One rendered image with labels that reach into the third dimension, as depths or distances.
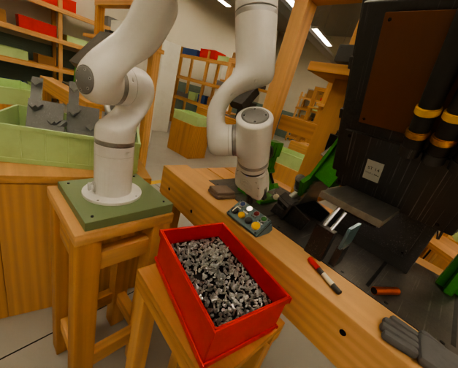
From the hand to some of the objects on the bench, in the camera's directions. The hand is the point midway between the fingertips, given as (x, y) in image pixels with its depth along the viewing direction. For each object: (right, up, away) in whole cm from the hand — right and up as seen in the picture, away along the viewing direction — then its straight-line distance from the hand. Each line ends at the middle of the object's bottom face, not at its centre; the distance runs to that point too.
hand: (251, 198), depth 75 cm
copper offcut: (+37, -27, -9) cm, 47 cm away
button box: (-1, -13, +9) cm, 16 cm away
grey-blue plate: (+28, -21, 0) cm, 35 cm away
